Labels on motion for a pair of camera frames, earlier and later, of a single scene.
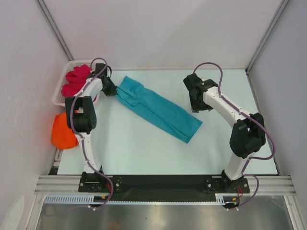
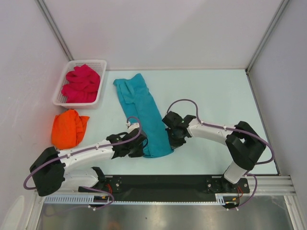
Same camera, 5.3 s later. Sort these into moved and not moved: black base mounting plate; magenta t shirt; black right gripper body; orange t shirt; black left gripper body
Moved: black left gripper body; black right gripper body
Not moved: magenta t shirt; black base mounting plate; orange t shirt
